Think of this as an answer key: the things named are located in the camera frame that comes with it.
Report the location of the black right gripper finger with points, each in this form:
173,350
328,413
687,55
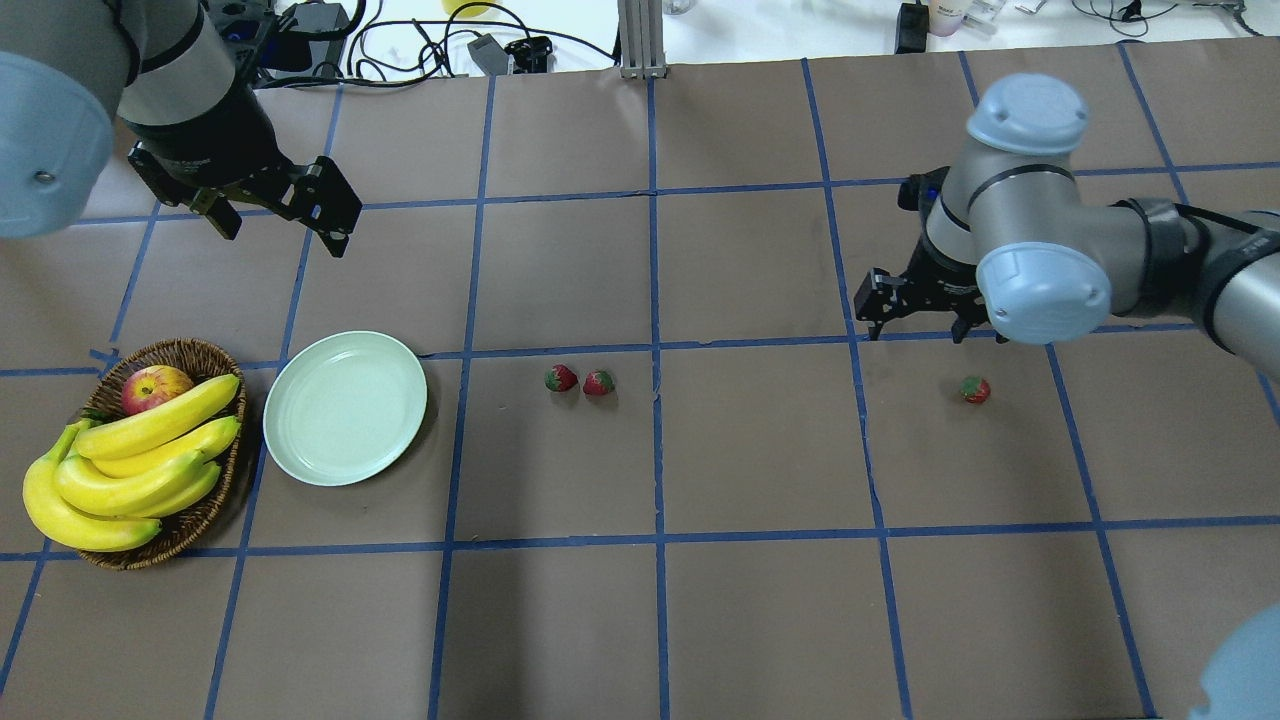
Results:
878,301
966,319

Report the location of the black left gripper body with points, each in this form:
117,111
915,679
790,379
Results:
208,140

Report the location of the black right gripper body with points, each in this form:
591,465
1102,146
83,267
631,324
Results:
946,275

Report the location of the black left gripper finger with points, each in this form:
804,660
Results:
325,202
215,207

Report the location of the red strawberry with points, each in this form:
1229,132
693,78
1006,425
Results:
975,389
560,378
598,383

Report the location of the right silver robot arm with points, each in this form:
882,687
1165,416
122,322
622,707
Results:
1067,393

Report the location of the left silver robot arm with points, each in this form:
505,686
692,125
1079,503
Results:
182,76

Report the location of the light green plate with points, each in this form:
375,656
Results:
345,408

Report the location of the woven wicker basket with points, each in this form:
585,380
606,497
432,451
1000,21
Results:
196,506

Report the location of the red apple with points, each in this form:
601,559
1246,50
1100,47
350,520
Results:
153,385

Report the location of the grey power adapter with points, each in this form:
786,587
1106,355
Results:
491,57

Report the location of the red strawberry on tape line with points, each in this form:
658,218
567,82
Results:
560,378

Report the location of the yellow banana bunch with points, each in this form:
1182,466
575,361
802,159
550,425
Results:
92,489

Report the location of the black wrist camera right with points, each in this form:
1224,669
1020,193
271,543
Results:
919,191

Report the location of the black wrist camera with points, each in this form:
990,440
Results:
919,191
277,41

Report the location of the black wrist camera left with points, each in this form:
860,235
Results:
277,41

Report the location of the aluminium frame post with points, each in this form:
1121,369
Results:
640,40

